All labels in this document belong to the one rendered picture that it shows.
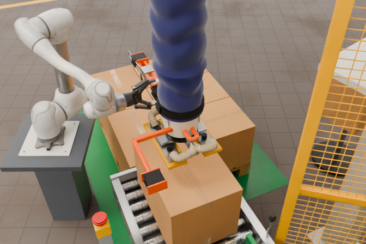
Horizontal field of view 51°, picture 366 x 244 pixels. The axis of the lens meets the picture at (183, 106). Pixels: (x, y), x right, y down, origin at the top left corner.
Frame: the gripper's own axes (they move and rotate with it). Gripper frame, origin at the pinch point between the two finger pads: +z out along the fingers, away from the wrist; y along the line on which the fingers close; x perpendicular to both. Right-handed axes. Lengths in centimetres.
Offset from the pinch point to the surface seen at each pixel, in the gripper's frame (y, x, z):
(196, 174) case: 31.9, 36.7, 3.8
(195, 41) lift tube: -49, 37, 3
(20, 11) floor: 126, -424, -57
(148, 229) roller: 72, 32, -24
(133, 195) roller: 72, 5, -24
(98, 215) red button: 23, 46, -50
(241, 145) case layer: 89, -17, 70
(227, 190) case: 32, 53, 14
